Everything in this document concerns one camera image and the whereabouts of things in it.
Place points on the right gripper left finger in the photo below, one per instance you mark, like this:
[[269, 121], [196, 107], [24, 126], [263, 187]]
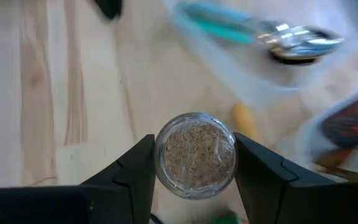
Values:
[[104, 199]]

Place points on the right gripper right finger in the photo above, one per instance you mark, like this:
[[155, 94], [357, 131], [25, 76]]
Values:
[[291, 199]]

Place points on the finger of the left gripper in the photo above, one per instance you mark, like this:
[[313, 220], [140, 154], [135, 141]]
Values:
[[109, 7]]

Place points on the dark green rectangular tin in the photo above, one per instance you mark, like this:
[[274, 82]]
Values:
[[225, 219]]

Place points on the smoked paprika tin red lid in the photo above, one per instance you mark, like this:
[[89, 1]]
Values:
[[353, 124]]

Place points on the small glass spice jar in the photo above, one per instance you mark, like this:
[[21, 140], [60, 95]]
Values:
[[197, 155]]

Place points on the clear plastic bin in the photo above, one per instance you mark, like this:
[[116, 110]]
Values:
[[244, 68]]

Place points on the white plastic bin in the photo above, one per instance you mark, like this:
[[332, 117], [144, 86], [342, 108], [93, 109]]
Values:
[[309, 137]]

